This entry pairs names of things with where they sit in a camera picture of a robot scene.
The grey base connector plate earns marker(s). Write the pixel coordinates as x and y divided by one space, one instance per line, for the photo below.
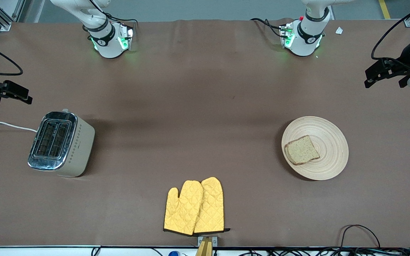
130 35
284 33

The grey metal clamp bracket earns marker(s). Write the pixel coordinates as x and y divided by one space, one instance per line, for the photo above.
215 241

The small white paper scrap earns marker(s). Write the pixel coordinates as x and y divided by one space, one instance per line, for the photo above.
339 31

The cream and chrome toaster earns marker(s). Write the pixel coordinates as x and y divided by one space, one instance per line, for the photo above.
80 149

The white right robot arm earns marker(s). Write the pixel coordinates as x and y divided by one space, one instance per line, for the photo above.
109 42

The aluminium frame profile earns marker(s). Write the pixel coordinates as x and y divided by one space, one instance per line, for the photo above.
4 23

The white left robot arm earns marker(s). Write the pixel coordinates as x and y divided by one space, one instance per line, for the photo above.
308 39

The small blue cap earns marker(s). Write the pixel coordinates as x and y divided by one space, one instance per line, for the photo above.
173 254

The brown bread slice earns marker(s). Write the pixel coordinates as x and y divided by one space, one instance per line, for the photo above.
303 149

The round wooden plate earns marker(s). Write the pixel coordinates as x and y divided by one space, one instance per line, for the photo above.
329 142

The yellow quilted oven mitt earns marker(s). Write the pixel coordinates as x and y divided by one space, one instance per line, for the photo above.
183 209
212 206

